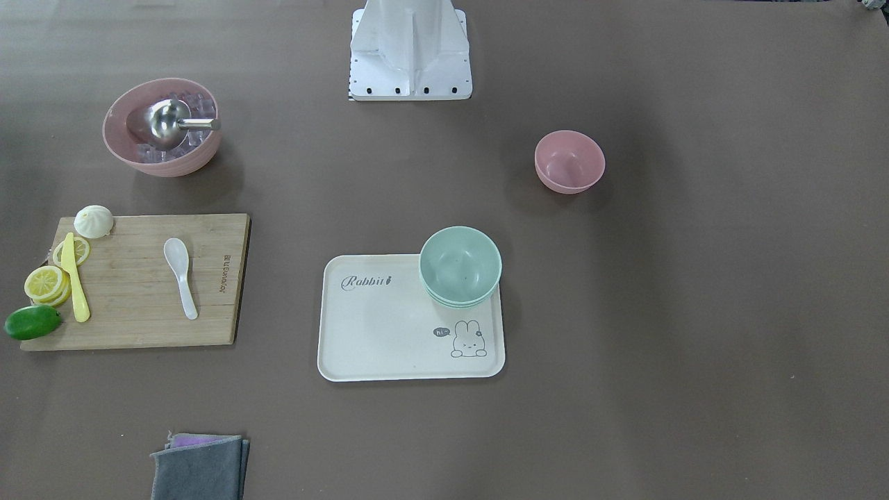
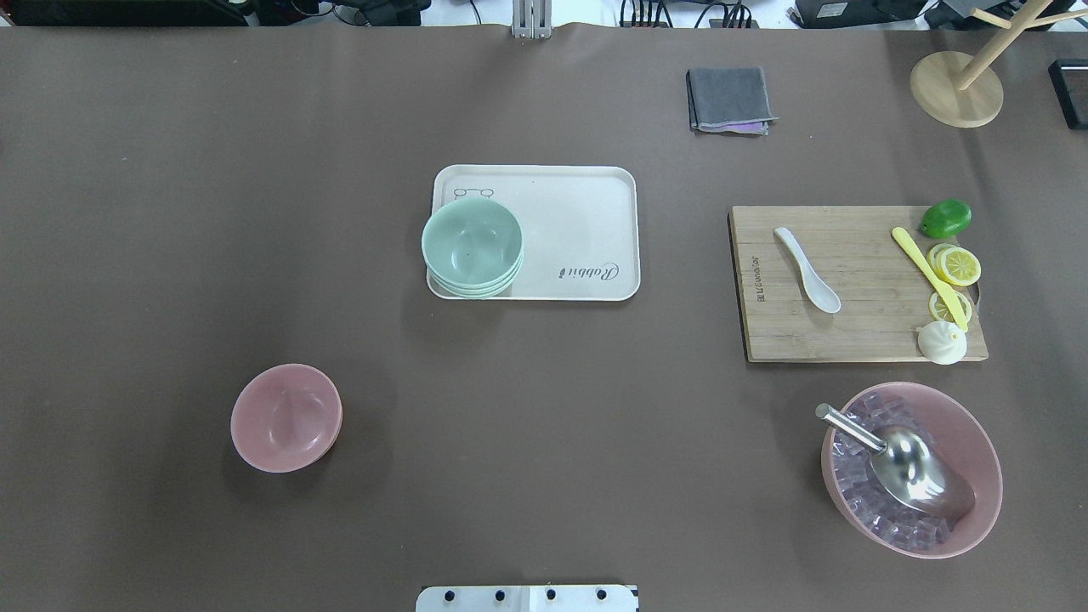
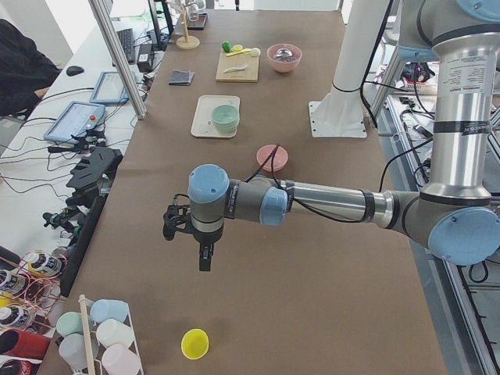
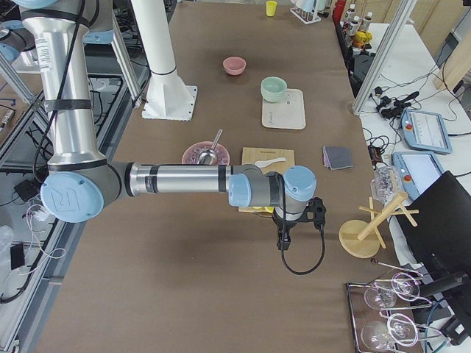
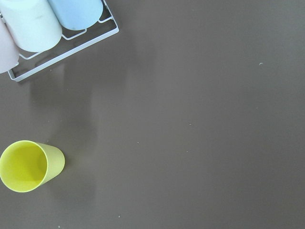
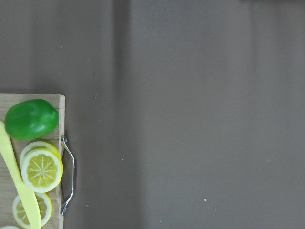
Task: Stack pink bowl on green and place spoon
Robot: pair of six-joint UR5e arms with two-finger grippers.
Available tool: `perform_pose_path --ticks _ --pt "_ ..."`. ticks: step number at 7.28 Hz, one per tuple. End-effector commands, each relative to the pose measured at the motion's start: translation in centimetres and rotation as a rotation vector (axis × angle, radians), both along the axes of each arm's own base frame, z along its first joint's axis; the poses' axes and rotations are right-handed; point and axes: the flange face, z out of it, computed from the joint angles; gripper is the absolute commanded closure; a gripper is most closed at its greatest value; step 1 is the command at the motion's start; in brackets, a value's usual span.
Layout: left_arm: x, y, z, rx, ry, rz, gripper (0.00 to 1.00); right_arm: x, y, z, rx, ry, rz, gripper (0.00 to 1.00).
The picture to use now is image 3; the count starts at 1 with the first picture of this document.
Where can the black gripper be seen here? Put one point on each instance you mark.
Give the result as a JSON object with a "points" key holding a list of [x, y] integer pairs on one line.
{"points": [[205, 241]]}

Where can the small pink bowl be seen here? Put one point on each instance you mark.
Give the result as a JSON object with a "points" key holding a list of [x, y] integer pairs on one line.
{"points": [[272, 157]]}

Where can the white ceramic spoon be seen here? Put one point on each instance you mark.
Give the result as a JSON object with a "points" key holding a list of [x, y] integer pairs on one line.
{"points": [[236, 68]]}

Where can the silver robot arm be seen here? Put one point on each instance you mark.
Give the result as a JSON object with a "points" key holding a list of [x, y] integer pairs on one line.
{"points": [[450, 215]]}

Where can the green bowl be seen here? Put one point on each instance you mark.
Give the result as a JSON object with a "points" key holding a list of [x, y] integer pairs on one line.
{"points": [[225, 118]]}

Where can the large pink bowl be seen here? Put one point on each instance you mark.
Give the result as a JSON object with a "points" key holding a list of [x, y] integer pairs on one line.
{"points": [[284, 58]]}

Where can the yellow plastic cup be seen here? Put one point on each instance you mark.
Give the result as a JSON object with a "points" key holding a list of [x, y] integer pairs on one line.
{"points": [[194, 344]]}

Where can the blue plastic cup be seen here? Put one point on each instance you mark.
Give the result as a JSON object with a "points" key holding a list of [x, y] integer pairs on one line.
{"points": [[105, 309]]}

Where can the cream rectangular tray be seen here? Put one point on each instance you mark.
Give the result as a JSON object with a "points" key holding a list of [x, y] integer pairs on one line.
{"points": [[203, 125]]}

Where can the white plastic cup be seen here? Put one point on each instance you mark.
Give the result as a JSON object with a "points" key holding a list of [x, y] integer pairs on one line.
{"points": [[111, 332]]}

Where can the black tool holder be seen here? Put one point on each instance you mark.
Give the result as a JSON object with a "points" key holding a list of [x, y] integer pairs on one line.
{"points": [[89, 170]]}

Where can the pink plastic cup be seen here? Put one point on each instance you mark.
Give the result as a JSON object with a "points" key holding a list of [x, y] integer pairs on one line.
{"points": [[119, 360]]}

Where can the green plastic cup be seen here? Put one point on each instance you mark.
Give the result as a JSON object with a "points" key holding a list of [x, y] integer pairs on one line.
{"points": [[69, 323]]}

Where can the grey plastic cup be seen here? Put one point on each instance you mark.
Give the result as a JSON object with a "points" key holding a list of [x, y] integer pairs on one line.
{"points": [[72, 350]]}

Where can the grey folded cloth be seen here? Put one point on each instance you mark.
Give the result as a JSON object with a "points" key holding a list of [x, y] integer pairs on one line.
{"points": [[181, 78]]}

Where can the blue framed tablet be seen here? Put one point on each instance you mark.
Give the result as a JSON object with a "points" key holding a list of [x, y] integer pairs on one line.
{"points": [[109, 90], [74, 122]]}

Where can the wooden cutting board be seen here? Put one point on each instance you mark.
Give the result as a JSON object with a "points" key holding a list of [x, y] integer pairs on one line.
{"points": [[250, 75]]}

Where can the yellow toy knife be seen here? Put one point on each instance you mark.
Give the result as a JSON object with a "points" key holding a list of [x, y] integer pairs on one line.
{"points": [[239, 52]]}

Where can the white toy garlic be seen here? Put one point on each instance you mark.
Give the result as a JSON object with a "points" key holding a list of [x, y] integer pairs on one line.
{"points": [[255, 52]]}

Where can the black power adapter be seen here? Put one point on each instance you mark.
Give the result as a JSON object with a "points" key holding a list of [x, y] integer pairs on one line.
{"points": [[145, 58]]}

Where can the wooden mug stand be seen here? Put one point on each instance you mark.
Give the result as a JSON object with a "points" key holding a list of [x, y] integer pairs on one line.
{"points": [[185, 42]]}

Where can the red can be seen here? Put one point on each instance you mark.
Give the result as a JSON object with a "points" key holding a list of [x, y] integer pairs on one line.
{"points": [[19, 343]]}

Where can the black computer mouse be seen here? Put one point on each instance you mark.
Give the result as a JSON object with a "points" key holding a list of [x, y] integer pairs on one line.
{"points": [[72, 71]]}

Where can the black keyboard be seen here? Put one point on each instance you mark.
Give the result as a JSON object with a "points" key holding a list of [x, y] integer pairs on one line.
{"points": [[126, 38]]}

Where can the dark tray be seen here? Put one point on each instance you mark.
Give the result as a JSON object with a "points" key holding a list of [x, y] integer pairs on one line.
{"points": [[196, 21]]}

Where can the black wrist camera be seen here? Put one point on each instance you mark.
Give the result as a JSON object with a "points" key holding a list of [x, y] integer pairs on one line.
{"points": [[177, 218]]}

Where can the aluminium frame post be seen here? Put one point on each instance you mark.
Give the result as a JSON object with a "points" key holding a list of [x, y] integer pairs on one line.
{"points": [[118, 56]]}

